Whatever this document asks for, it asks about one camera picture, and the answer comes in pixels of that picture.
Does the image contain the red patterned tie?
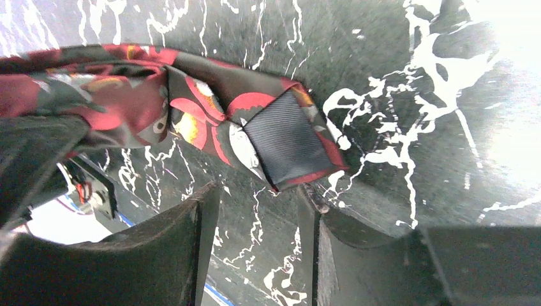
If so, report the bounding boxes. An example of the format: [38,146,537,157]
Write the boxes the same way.
[1,44,347,191]

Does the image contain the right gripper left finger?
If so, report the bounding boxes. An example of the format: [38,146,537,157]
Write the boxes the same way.
[1,182,220,305]

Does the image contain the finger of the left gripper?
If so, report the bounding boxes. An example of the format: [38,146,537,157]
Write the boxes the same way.
[1,116,90,228]

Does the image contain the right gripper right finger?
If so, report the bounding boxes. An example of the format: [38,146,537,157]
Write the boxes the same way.
[297,185,540,305]

